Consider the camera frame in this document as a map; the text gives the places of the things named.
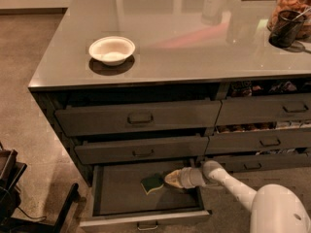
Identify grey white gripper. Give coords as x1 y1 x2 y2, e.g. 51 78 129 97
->
164 167 206 189

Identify green yellow sponge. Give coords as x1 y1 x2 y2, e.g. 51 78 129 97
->
141 174 164 194

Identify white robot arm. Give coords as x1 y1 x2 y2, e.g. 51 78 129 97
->
164 160 311 233

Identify open bottom left drawer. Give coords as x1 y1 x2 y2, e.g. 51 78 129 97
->
80 158 211 233

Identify bottom right grey drawer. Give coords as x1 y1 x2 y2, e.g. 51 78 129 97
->
213 153 311 173

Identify grey drawer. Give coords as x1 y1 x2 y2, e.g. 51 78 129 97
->
206 128 311 154
75 135 209 164
213 153 311 173
55 100 221 137
216 93 311 125

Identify middle right grey drawer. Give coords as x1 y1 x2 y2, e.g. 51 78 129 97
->
206 128 311 154

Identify top left grey drawer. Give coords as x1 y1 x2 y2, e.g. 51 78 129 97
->
55 100 221 137

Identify middle left grey drawer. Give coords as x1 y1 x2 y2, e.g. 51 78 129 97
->
75 135 209 164

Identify top right grey drawer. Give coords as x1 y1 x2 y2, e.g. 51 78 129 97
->
216 93 311 125

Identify grey kitchen island cabinet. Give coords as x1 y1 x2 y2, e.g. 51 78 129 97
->
29 0 311 181

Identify white paper bowl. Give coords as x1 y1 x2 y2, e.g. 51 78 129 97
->
88 36 135 66

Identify black mesh cup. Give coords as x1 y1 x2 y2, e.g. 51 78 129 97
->
268 10 307 48

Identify glass jar of nuts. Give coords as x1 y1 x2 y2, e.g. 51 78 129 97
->
267 0 311 40

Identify black chair frame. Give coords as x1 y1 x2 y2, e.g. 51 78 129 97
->
0 143 80 233

